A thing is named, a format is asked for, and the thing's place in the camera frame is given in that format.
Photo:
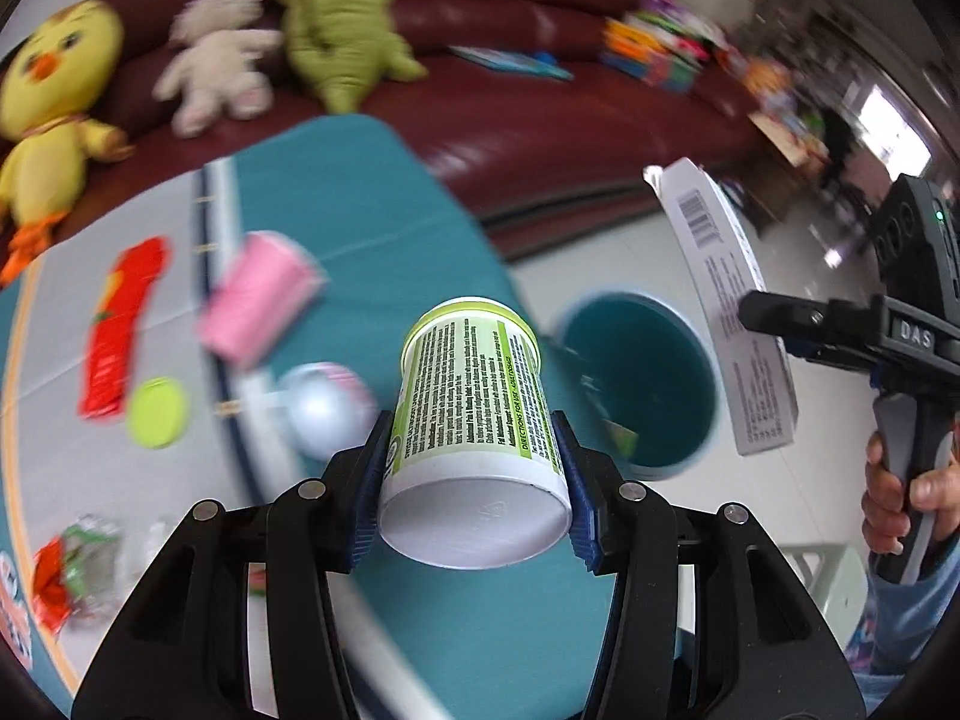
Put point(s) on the person's right hand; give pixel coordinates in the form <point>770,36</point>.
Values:
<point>881,510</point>

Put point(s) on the red snack packet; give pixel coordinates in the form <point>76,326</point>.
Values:
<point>112,345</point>

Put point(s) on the small green wrapper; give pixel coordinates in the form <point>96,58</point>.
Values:
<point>621,439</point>

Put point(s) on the beige plush toy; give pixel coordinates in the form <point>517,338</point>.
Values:
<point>217,52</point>

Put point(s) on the dark red leather sofa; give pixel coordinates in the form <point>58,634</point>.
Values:
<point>525,22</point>

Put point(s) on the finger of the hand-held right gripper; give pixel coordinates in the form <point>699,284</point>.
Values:
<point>829,360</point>
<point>772,313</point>

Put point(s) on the person's right forearm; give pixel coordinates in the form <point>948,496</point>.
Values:
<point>907,630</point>

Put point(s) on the green plush toy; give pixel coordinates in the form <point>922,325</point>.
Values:
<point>337,22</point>

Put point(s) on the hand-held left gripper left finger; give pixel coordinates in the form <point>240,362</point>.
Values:
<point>367,495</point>

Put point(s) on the teal and white tablecloth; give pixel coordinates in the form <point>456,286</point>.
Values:
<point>487,615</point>

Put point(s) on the white plastic stool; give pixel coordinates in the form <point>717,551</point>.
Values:
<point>825,577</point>

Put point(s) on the green round lid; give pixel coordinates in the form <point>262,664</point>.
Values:
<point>157,412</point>

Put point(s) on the white paper bowl red rim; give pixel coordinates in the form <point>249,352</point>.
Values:
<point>322,412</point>

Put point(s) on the white jar with green label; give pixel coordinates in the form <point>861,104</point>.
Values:
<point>465,405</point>

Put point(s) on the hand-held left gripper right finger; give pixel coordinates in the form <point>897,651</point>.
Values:
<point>577,495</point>

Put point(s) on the stack of colourful books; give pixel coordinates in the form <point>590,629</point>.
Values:
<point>652,45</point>

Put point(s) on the pile of colourful toys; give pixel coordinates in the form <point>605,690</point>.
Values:
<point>776,97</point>

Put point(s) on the teal round trash bin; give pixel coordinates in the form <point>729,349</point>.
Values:
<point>660,360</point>

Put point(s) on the yellow chick plush toy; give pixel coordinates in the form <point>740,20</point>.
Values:
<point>52,75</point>

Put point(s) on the blue book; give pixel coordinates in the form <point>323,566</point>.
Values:
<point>510,60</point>

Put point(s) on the orange wrapper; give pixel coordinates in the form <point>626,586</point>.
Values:
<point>56,592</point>

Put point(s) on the pink paper cup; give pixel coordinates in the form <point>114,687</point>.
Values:
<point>255,300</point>

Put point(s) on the white and grey carton box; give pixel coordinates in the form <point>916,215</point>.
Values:
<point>720,255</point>

